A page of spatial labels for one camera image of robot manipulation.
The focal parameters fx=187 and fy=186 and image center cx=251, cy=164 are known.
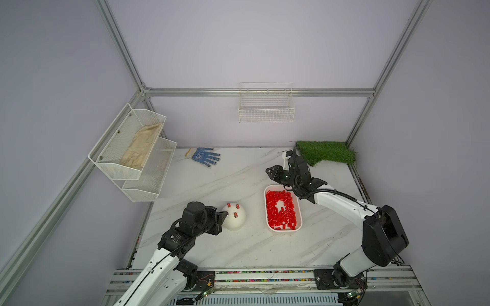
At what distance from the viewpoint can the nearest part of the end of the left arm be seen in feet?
1.74

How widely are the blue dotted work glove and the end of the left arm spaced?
55 cm

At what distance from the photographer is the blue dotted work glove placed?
1169 millimetres
